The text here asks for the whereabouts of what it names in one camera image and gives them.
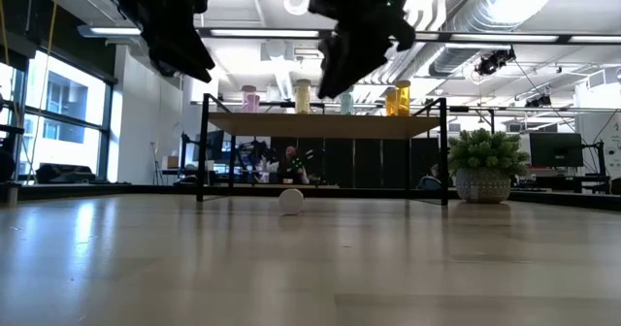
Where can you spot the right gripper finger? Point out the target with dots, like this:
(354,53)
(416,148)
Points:
(349,56)

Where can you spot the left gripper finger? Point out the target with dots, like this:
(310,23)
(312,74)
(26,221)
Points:
(179,54)

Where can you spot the teal pill bottle white cap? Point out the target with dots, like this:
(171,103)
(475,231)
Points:
(348,107)

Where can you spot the yellow pill bottle white cap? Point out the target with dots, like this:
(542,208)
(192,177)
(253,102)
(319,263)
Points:
(303,98)

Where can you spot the orange pill bottle white cap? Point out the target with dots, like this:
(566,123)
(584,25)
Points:
(403,99)

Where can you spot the black computer monitor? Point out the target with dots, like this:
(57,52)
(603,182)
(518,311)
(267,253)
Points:
(555,149)
(216,145)

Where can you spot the cardboard box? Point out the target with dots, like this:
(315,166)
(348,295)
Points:
(172,161)

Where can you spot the black room divider panels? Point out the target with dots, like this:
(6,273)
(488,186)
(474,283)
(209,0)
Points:
(369,163)

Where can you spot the person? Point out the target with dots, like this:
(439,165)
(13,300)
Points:
(292,166)

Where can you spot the black ceiling spotlight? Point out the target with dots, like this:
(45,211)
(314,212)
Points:
(495,63)
(538,102)

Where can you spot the overhead light bar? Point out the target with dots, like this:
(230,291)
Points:
(504,38)

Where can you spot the dark sofa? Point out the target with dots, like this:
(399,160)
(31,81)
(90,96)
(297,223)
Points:
(65,173)

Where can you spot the green plant in patterned pot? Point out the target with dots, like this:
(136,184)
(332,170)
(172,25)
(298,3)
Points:
(485,156)

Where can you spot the wooden shelf black metal frame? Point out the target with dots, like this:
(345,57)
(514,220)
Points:
(339,126)

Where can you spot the silver ceiling duct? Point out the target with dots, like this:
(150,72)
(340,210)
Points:
(478,22)

